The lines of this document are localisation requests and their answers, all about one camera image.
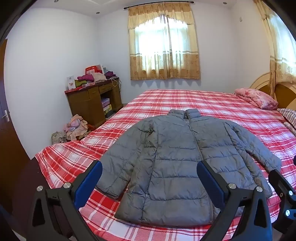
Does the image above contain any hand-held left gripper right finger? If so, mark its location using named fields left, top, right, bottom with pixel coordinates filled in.
left=196, top=160, right=273, bottom=241

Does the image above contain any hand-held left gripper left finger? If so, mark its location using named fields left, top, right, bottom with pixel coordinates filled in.
left=26, top=160, right=103, bottom=241

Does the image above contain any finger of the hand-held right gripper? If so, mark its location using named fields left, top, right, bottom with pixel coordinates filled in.
left=268, top=169, right=296, bottom=230

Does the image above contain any grey puffer jacket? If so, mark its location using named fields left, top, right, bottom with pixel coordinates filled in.
left=95, top=108, right=282, bottom=226

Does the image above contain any pile of pink clothes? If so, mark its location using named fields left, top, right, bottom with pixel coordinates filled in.
left=64, top=114, right=89, bottom=141

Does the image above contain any grey patterned cloth bundle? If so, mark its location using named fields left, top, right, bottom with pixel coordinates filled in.
left=51, top=131, right=67, bottom=144

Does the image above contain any striped pillow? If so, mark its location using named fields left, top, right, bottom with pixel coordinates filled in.
left=277, top=108, right=296, bottom=135

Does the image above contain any brown wooden desk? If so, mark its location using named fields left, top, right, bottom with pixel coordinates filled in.
left=64, top=77, right=124, bottom=129

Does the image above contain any brown wooden door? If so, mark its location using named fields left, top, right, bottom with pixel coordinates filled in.
left=0, top=38, right=30, bottom=214

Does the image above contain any bed with red plaid sheet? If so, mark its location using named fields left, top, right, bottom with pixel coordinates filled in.
left=35, top=89, right=296, bottom=241

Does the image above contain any wooden bed headboard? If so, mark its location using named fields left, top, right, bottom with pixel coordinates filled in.
left=250, top=72, right=296, bottom=110

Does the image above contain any pink floral quilt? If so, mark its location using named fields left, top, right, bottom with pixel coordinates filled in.
left=234, top=88, right=278, bottom=110

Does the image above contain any white printed card box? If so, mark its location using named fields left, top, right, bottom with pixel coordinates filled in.
left=67, top=75, right=77, bottom=90

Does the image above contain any maroon folded garment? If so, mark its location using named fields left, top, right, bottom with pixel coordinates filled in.
left=77, top=74, right=95, bottom=82

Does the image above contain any beige folded sweater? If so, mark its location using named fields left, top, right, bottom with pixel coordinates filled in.
left=91, top=72, right=107, bottom=82

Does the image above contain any red cardboard box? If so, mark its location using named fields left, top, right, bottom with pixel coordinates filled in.
left=85, top=64, right=104, bottom=75

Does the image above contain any beige floral window curtain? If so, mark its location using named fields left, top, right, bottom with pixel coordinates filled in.
left=127, top=2, right=201, bottom=81

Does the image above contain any beige floral side curtain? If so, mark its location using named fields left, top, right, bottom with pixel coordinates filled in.
left=253, top=0, right=296, bottom=98

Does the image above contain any black curtain rod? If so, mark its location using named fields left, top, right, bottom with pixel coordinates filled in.
left=124, top=1, right=194, bottom=10

